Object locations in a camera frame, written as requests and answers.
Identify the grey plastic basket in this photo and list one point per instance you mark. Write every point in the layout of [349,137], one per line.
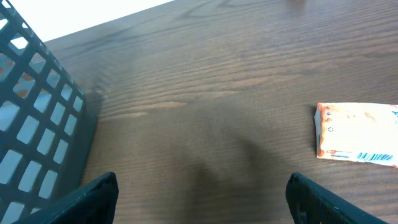
[46,129]

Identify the orange snack packet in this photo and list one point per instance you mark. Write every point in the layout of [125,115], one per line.
[357,132]

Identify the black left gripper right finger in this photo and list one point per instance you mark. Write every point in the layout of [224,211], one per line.
[310,203]

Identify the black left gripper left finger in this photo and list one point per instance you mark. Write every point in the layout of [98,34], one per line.
[93,203]

